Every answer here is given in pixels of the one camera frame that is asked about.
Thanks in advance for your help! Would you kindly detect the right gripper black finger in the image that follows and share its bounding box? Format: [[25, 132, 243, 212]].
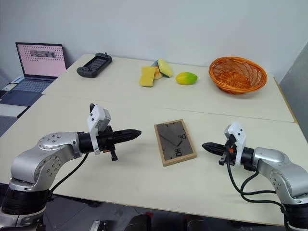
[[203, 146, 226, 156], [202, 142, 226, 150]]

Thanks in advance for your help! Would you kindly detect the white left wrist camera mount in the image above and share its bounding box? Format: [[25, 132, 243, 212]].
[[87, 103, 112, 156]]

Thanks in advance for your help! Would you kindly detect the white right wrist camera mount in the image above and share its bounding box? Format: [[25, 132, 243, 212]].
[[224, 122, 248, 167]]

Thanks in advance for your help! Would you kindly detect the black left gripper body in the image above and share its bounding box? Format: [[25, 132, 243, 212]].
[[96, 126, 119, 162]]

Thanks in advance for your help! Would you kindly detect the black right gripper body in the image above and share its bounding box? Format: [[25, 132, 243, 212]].
[[218, 133, 238, 166]]

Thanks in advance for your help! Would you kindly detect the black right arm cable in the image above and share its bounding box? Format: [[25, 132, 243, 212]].
[[226, 163, 289, 217]]

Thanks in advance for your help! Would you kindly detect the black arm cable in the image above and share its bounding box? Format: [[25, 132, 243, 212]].
[[226, 163, 289, 217], [49, 152, 90, 194]]

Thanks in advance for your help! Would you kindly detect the black handheld controller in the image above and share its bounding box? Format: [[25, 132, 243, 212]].
[[76, 51, 113, 79]]

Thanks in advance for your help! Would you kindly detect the orange wicker basket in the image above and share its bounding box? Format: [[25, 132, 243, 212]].
[[208, 56, 268, 95]]

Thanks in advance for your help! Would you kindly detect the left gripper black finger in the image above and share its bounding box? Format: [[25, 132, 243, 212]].
[[113, 128, 142, 138], [114, 135, 141, 145]]

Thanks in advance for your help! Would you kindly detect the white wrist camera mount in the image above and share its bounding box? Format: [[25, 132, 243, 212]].
[[224, 122, 248, 167], [87, 103, 112, 156]]

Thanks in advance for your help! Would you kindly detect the beige toy bread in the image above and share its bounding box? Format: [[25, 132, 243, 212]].
[[154, 66, 165, 80]]

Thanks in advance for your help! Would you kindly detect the wooden framed grey board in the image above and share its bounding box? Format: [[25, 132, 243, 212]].
[[154, 119, 197, 167]]

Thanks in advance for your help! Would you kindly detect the yellow sponge with green pad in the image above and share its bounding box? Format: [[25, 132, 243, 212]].
[[157, 58, 174, 78]]

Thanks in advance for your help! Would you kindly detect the yellow green toy mango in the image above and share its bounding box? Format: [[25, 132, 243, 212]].
[[175, 71, 198, 86]]

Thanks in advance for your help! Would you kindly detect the open laptop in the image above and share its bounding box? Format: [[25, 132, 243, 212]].
[[9, 42, 67, 95]]

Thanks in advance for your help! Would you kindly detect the dark boxy shape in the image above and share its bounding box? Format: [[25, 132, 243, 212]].
[[89, 219, 109, 231]]

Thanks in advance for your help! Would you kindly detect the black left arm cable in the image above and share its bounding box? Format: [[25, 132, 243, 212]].
[[49, 152, 90, 194]]

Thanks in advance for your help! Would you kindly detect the white board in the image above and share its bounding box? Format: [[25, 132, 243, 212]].
[[0, 104, 31, 119]]

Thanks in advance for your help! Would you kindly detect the grey partition panel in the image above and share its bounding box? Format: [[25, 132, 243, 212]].
[[278, 42, 308, 126]]

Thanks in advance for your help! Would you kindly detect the dark rounded shape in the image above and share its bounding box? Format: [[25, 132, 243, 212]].
[[129, 213, 153, 231]]

